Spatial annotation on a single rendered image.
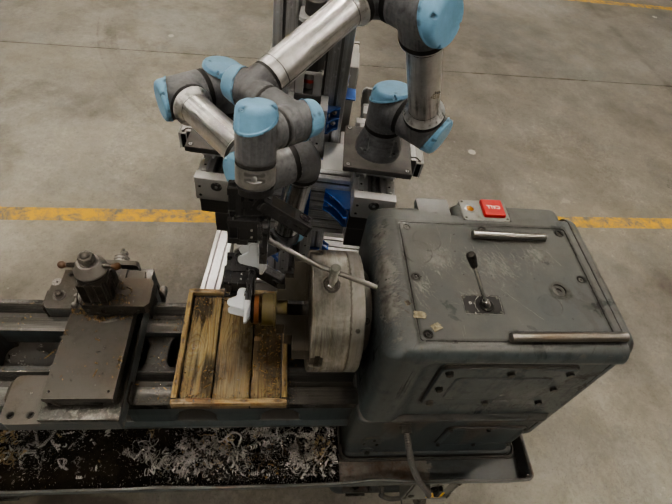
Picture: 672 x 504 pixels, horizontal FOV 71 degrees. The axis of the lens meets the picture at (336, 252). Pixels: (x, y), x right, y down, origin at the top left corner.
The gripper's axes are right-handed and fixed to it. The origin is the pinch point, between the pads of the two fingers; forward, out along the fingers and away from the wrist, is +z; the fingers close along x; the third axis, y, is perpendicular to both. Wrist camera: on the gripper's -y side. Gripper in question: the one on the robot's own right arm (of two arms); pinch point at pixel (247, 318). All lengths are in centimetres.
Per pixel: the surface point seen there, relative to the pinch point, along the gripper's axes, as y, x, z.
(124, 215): 85, -108, -133
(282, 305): -8.5, 2.6, -2.6
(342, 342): -22.6, 7.4, 10.0
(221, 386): 6.7, -19.9, 9.4
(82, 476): 48, -54, 23
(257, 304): -2.2, 3.2, -2.2
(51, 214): 124, -108, -130
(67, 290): 54, -17, -18
